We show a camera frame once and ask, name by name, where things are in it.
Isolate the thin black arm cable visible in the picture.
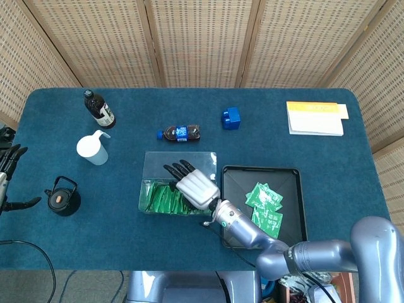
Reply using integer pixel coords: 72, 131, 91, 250
201, 220, 257, 268

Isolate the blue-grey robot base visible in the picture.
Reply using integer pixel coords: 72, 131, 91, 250
126, 270, 263, 303

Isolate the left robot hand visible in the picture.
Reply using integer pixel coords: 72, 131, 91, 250
0, 143, 42, 217

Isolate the dark glass bottle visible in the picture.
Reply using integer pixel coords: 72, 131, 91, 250
83, 89, 117, 129

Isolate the black floor cable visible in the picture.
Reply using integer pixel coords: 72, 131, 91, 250
0, 240, 57, 303

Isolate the white and yellow notebook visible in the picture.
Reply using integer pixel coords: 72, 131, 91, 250
286, 100, 350, 137

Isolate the blue building block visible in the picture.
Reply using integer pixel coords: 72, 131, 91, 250
221, 107, 242, 130

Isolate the black teapot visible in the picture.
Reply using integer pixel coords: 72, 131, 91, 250
44, 175, 81, 217

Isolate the transparent plastic container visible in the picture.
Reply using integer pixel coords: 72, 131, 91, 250
138, 151, 219, 217

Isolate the black plastic tray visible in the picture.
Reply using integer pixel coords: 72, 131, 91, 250
221, 165, 309, 250

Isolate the silver foil snack packet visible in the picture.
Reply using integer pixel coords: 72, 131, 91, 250
277, 273, 332, 303

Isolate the blue tablecloth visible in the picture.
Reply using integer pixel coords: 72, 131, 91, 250
0, 87, 391, 272

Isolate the woven folding screen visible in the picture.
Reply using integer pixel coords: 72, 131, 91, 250
0, 0, 404, 223

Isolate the small cola bottle blue cap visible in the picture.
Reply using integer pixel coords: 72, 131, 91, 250
156, 124, 202, 143

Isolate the light blue handled cup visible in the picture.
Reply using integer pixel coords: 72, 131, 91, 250
76, 129, 112, 166

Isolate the brown wooden box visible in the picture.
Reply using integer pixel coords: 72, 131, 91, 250
330, 271, 356, 303

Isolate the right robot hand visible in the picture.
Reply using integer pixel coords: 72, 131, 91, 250
163, 159, 221, 211

